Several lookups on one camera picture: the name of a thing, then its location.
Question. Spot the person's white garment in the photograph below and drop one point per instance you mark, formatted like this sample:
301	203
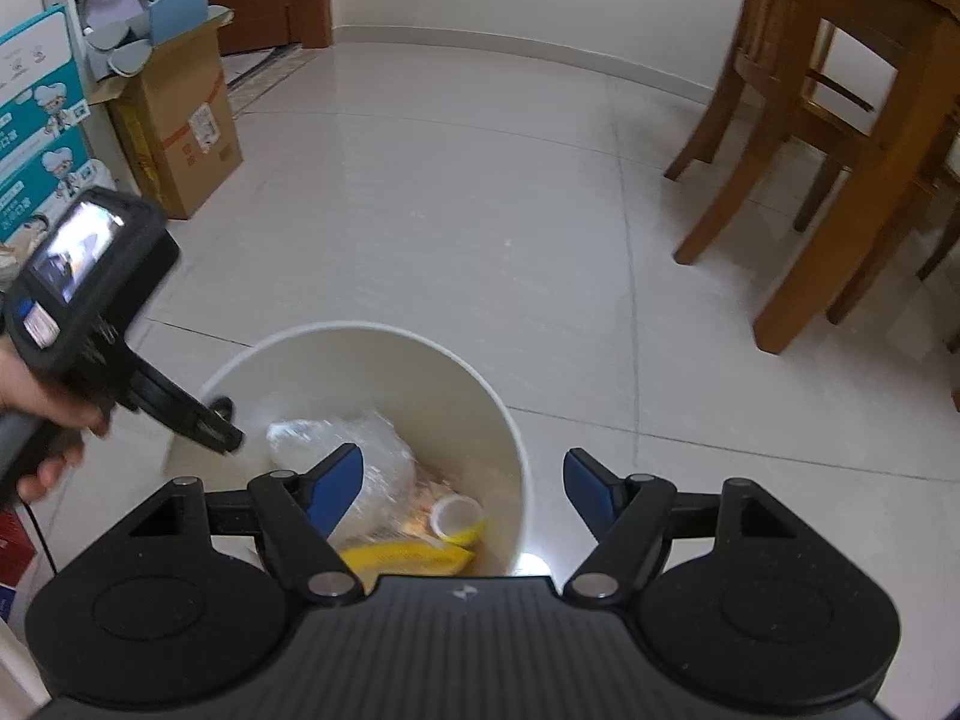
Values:
15	660

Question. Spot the teal white carton box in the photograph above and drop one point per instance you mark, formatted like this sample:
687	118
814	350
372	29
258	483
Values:
37	82
52	187

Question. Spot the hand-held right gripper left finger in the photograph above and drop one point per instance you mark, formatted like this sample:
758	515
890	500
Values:
337	491

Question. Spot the grey plastic parts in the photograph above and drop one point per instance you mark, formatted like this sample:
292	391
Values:
120	52

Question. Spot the person's left hand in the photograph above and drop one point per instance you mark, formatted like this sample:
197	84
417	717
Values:
30	397

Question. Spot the clear plastic wrap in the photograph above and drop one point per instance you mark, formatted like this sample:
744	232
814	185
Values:
375	457

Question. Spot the brown cardboard box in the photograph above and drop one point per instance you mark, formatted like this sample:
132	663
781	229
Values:
187	142

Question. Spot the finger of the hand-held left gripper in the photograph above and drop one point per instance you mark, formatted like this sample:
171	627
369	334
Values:
184	412

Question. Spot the white plastic trash bin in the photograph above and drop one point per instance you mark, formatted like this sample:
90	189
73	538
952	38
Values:
360	367

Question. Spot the red cardboard box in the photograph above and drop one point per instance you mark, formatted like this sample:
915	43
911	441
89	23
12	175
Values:
13	547

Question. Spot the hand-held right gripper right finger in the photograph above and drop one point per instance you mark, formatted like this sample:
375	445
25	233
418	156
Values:
589	491

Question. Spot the yellow clear plastic pouch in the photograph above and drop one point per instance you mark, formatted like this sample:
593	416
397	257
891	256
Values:
405	559

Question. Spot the grey patterned floor mat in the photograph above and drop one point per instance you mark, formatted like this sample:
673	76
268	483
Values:
262	79

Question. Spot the orange drink bottle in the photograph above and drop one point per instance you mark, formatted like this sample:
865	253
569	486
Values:
454	517

